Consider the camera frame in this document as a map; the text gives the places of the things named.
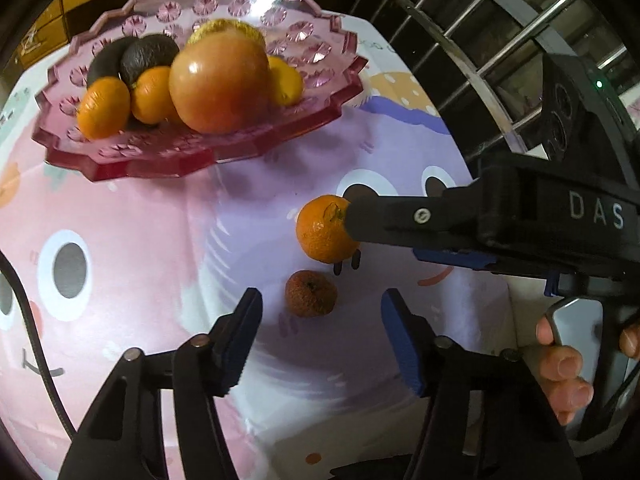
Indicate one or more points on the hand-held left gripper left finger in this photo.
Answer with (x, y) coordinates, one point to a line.
(235, 345)

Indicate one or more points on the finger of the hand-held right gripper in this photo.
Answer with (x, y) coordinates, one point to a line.
(400, 217)
(455, 258)

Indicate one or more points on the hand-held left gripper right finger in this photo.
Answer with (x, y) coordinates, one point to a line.
(407, 345)

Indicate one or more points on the mandarin orange with stem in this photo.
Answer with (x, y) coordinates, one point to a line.
(320, 232)

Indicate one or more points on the red lychee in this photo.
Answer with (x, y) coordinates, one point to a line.
(310, 293)

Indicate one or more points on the small yellow kumquat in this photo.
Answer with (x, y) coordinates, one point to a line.
(286, 80)

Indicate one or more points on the pink glass fruit plate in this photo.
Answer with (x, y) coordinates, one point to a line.
(300, 50)

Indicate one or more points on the red yellow apple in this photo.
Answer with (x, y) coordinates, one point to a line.
(220, 82)

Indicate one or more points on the large mandarin orange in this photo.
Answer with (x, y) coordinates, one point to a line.
(102, 108)

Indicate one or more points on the dark avocado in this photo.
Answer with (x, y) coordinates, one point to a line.
(147, 55)

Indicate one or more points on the dark overripe banana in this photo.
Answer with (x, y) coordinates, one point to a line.
(105, 60)

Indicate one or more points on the person's right hand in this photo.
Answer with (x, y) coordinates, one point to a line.
(562, 365)

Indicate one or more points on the white sheet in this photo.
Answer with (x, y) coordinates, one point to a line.
(525, 310)

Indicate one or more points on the pink cartoon printed mat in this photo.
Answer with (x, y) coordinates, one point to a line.
(150, 260)

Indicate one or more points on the metal railing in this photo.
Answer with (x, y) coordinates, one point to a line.
(475, 35)

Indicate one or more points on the yellow bumpy citrus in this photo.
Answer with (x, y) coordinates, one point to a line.
(227, 27)

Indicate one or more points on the wooden cabinet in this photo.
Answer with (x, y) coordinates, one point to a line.
(75, 0)

